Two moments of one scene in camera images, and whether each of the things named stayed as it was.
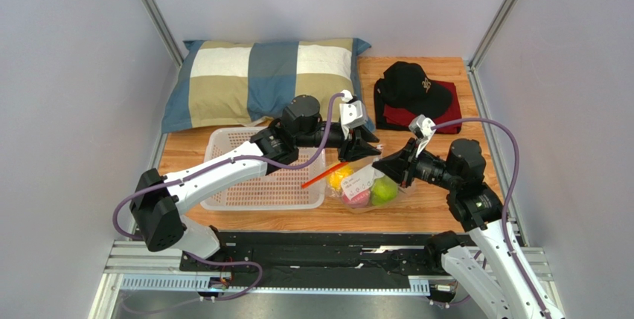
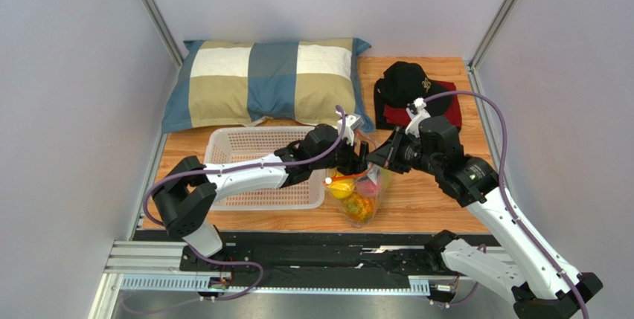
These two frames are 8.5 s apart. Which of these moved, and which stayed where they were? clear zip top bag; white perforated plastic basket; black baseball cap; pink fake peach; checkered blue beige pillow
Moved: clear zip top bag; pink fake peach
Stayed: checkered blue beige pillow; black baseball cap; white perforated plastic basket
